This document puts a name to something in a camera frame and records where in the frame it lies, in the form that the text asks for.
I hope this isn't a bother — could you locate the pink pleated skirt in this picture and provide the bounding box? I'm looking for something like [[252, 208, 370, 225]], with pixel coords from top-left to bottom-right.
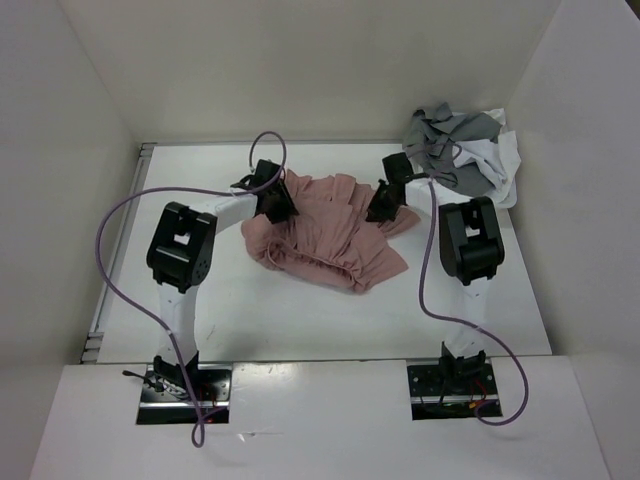
[[241, 170, 420, 294]]

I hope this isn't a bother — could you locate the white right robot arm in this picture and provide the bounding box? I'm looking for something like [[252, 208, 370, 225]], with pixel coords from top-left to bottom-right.
[[367, 153, 511, 393]]

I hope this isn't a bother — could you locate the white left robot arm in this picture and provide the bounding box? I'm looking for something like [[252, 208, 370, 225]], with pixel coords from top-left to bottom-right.
[[146, 160, 298, 400]]

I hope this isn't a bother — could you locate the grey crumpled skirt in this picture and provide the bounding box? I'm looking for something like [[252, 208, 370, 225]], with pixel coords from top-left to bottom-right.
[[403, 103, 489, 197]]

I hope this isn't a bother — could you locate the white crumpled skirt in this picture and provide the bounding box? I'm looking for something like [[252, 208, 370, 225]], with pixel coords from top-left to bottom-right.
[[451, 108, 521, 209]]

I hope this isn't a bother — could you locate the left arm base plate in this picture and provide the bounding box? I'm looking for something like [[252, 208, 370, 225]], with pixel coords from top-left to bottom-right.
[[136, 364, 232, 426]]

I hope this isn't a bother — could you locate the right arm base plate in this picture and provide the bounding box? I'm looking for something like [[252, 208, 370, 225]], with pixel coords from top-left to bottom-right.
[[406, 361, 502, 421]]

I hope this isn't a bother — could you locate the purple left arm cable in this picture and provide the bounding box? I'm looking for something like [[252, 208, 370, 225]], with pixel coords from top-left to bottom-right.
[[94, 130, 289, 448]]

